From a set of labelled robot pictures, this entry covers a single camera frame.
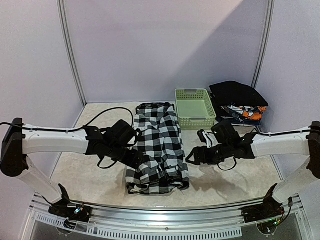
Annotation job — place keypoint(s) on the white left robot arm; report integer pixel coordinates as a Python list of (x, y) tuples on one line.
[(24, 141)]

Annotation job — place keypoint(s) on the pale green plastic laundry basket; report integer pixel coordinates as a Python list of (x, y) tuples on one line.
[(194, 109)]

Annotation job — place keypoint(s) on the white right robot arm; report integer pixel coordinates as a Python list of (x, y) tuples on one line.
[(301, 142)]

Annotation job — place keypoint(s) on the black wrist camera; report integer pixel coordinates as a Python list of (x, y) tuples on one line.
[(120, 134), (221, 133)]

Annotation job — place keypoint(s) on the black t-shirt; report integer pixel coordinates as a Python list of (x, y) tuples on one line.
[(236, 94)]

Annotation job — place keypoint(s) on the left corner wall post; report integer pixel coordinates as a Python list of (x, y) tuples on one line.
[(61, 6)]

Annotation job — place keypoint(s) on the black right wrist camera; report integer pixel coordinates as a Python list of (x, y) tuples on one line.
[(221, 133)]

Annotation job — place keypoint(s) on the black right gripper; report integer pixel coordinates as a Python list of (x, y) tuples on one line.
[(202, 154)]

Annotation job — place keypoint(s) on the right corner wall post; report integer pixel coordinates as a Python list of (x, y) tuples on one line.
[(264, 42)]

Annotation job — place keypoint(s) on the corner wall post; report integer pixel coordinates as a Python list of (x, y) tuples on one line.
[(264, 42), (61, 6)]

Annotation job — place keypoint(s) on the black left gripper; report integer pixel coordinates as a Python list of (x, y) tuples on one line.
[(134, 161)]

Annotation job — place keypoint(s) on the dark folded clothes stack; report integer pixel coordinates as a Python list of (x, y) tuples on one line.
[(222, 115)]

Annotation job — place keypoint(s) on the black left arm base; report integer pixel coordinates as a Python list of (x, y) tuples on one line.
[(72, 211)]

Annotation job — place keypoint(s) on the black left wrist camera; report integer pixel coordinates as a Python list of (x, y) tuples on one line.
[(120, 134)]

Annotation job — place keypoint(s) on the black white patterned garment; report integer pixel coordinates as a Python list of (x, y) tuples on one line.
[(163, 169)]

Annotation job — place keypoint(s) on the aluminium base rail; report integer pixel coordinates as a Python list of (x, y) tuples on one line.
[(222, 222)]

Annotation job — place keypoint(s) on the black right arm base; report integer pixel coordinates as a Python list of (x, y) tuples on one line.
[(269, 208)]

